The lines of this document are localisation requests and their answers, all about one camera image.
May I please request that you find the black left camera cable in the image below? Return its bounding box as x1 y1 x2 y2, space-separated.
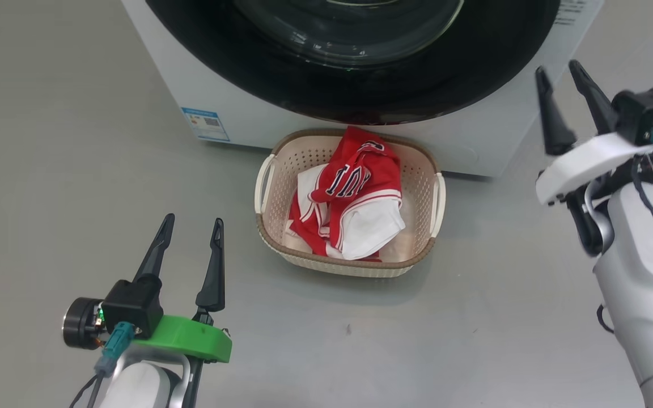
69 371 103 408

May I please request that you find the black printed text label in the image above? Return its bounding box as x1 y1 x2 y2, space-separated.
553 0 588 26

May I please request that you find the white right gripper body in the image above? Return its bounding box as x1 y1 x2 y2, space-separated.
535 133 653 207

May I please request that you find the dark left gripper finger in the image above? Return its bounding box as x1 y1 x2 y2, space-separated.
133 213 176 282
195 218 226 313

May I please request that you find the white front-load washing machine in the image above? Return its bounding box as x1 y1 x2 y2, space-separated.
121 0 605 177

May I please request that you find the blue energy label sticker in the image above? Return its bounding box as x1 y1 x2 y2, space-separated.
181 107 231 142

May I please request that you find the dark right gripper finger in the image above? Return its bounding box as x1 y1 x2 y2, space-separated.
568 59 619 135
535 66 578 156

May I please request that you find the red and white jersey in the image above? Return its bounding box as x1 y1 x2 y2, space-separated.
288 126 406 262

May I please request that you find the cream basket with brown rim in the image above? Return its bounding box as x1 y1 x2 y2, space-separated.
254 128 447 278

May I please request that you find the black glass washing machine door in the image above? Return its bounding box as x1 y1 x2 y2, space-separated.
145 0 561 126

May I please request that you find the black round left gripper motor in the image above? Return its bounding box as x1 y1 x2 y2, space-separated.
62 297 105 350

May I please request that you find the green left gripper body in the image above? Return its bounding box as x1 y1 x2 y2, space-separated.
133 313 233 364

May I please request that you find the teal left camera connector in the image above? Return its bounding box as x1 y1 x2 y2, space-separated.
95 321 135 375

